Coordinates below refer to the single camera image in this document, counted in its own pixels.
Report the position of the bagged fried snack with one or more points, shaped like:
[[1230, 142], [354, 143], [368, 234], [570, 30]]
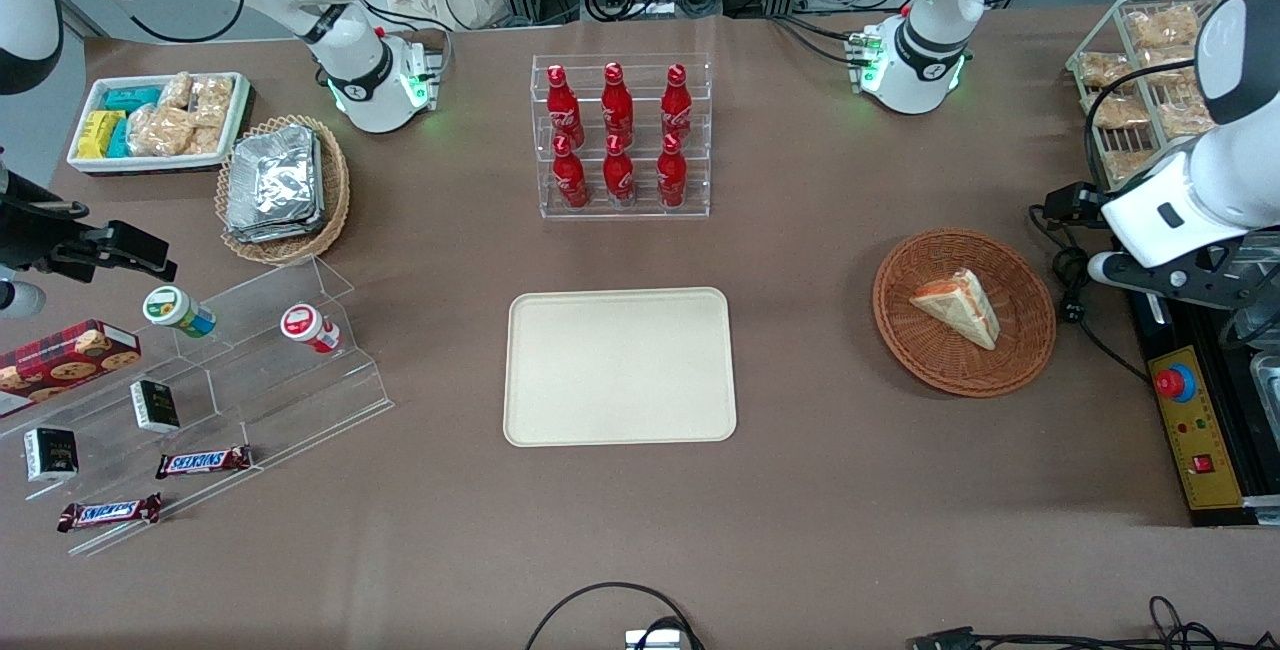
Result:
[[1185, 118], [1163, 27], [1105, 70], [1172, 63], [1117, 111], [1128, 165]]

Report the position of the silver foil container stack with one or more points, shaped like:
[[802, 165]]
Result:
[[275, 185]]

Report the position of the clear acrylic step display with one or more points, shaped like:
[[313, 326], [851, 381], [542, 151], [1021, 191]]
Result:
[[300, 400]]

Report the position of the triangular sandwich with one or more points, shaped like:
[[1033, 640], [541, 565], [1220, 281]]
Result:
[[960, 308]]

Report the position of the red emergency stop button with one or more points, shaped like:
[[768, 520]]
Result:
[[1176, 382]]

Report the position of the red lid cup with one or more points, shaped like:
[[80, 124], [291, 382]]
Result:
[[305, 325]]

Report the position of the clear plastic container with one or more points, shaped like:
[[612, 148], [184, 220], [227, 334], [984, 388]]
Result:
[[1268, 390]]

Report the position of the brown wicker basket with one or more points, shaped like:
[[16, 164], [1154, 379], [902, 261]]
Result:
[[1020, 350]]

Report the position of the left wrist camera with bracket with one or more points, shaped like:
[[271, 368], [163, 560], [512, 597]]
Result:
[[1170, 280]]

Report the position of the snickers chocolate bar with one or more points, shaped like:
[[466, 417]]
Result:
[[203, 462], [108, 512]]

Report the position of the white rectangular snack tray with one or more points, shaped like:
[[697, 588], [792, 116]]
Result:
[[85, 162]]

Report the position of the teal snack pack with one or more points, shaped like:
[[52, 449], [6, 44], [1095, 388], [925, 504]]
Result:
[[119, 140], [132, 98]]

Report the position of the black appliance housing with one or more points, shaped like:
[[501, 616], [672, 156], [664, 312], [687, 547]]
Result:
[[1255, 450]]

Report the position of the red cola bottle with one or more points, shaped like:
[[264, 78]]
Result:
[[618, 176], [563, 110], [569, 178], [677, 108], [617, 108], [671, 176]]

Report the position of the beige plastic serving tray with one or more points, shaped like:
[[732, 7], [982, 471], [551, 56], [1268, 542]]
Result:
[[620, 367]]

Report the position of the yellow snack pack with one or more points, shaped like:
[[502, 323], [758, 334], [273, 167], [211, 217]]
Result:
[[98, 133]]

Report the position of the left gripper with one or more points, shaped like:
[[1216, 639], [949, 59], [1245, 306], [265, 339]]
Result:
[[1072, 202]]

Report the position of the clear acrylic bottle rack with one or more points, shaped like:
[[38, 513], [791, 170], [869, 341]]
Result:
[[690, 200]]

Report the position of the small black box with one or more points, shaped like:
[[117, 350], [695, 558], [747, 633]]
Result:
[[50, 454], [155, 407]]

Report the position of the green lid cup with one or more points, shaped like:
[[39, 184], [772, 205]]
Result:
[[175, 310]]

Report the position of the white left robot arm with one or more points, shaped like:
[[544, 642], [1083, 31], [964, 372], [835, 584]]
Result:
[[920, 20]]

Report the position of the light wicker basket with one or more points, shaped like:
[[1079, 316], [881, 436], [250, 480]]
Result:
[[335, 180]]

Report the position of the red cookie box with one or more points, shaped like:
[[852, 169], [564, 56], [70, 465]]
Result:
[[60, 365]]

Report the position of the bagged rice cracker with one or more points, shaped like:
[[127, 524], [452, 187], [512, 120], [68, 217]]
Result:
[[212, 100], [176, 90], [204, 140], [160, 130]]

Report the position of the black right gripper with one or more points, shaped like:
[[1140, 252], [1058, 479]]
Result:
[[35, 233]]

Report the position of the yellow control box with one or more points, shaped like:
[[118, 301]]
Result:
[[1195, 430]]

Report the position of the small silver device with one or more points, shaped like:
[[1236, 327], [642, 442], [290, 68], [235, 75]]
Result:
[[655, 640]]

